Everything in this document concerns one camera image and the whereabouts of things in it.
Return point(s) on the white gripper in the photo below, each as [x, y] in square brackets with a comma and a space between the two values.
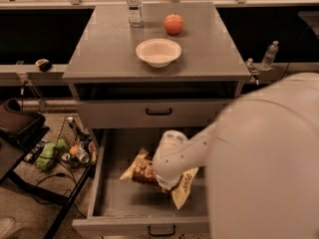
[164, 180]

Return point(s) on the brown chip bag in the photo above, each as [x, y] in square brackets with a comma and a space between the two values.
[141, 171]

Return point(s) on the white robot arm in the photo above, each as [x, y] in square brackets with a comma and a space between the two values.
[261, 161]

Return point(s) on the closed grey upper drawer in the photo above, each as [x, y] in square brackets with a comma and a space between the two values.
[149, 113]

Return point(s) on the open grey middle drawer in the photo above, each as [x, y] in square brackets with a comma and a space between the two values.
[125, 208]

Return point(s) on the grey drawer cabinet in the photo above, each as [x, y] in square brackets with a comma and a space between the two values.
[105, 66]

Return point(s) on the green bag on floor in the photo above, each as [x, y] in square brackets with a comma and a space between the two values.
[47, 157]

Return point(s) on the clear water bottle on counter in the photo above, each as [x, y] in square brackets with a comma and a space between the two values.
[135, 13]

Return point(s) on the white bowl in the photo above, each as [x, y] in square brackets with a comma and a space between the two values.
[158, 53]

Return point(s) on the metal clamp on ledge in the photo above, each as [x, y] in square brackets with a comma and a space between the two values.
[254, 73]

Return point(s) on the red apple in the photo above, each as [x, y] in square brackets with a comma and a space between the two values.
[173, 24]

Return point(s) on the small water bottle on ledge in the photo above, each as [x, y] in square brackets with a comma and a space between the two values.
[269, 56]

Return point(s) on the brown box on table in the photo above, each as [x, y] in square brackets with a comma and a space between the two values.
[19, 127]

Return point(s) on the black yellow tape measure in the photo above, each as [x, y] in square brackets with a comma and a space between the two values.
[44, 65]

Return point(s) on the white shoe bottom left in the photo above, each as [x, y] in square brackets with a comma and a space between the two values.
[7, 226]

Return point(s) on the wire basket with cans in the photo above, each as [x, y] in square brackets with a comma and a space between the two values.
[74, 145]

